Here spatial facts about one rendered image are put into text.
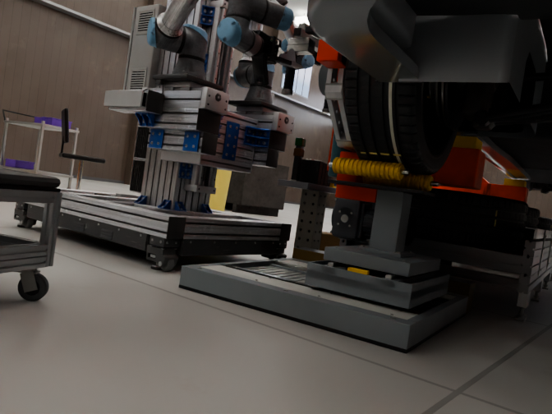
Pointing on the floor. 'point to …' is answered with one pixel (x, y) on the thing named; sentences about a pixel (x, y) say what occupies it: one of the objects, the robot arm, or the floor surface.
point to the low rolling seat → (25, 181)
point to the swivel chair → (72, 154)
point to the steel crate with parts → (257, 190)
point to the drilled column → (310, 219)
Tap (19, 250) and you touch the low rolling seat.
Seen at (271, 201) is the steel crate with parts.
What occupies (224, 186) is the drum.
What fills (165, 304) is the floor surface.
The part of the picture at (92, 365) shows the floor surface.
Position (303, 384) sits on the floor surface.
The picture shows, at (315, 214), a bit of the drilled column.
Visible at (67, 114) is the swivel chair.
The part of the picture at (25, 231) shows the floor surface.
